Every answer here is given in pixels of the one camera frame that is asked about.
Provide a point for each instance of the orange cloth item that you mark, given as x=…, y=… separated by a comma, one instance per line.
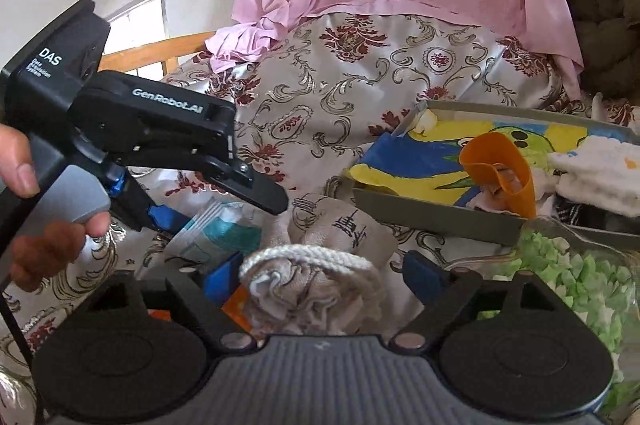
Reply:
x=492, y=159

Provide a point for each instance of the bag of green pieces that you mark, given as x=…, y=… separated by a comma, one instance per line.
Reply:
x=599, y=283

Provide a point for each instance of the grey tray with colourful picture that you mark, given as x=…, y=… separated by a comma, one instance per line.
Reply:
x=413, y=177

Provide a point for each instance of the white muslin cloth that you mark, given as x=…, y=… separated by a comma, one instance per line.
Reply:
x=601, y=172

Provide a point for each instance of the beige drawstring pouch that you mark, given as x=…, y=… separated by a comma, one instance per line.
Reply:
x=318, y=270

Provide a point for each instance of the person's left hand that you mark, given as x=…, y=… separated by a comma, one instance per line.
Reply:
x=48, y=209

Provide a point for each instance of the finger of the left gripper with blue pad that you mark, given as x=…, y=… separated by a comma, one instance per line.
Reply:
x=133, y=207
x=243, y=181

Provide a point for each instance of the floral beige bedspread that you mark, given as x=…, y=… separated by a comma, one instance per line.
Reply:
x=306, y=113

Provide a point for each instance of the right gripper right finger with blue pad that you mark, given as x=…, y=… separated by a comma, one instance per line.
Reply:
x=445, y=296

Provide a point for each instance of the brown quilted jacket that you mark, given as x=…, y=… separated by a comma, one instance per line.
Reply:
x=608, y=35

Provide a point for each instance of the orange white box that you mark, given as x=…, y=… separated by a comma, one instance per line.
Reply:
x=233, y=308

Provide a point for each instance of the wooden side rail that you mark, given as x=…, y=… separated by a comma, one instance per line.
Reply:
x=165, y=52

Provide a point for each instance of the teal white packet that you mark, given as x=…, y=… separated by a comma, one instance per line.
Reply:
x=217, y=232

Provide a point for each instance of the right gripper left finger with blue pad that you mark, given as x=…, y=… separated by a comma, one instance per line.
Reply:
x=196, y=295

